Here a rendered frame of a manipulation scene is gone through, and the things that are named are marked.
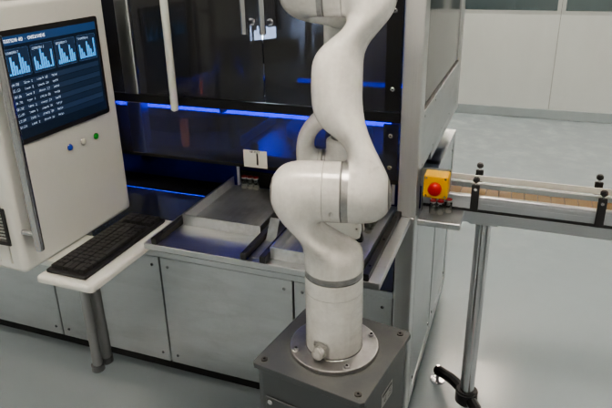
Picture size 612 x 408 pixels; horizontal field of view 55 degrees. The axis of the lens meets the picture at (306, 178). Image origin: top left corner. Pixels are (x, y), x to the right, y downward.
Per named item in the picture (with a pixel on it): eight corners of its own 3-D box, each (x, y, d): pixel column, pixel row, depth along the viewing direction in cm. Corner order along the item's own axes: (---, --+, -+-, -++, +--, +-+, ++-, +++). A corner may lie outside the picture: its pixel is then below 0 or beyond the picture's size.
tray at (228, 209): (233, 185, 210) (232, 176, 209) (301, 193, 202) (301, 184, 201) (183, 225, 181) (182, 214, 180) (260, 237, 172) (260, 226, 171)
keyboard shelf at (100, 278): (113, 217, 212) (112, 209, 211) (179, 228, 202) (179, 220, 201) (15, 279, 173) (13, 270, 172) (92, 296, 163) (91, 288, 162)
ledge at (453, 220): (424, 207, 194) (424, 201, 194) (464, 212, 190) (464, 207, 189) (416, 224, 182) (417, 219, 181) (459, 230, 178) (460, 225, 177)
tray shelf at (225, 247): (221, 188, 213) (220, 183, 212) (414, 213, 190) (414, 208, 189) (143, 248, 171) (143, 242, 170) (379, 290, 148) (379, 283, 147)
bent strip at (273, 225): (271, 235, 173) (270, 217, 171) (280, 236, 172) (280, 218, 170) (250, 257, 161) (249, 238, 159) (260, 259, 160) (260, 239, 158)
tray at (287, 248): (313, 209, 190) (313, 198, 189) (392, 220, 181) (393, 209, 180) (270, 258, 160) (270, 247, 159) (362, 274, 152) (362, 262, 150)
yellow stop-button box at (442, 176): (426, 188, 184) (427, 167, 181) (450, 190, 181) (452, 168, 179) (422, 197, 177) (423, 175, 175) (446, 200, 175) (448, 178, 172)
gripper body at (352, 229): (366, 191, 149) (366, 231, 153) (328, 187, 152) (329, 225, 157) (359, 203, 143) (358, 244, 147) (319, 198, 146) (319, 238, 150)
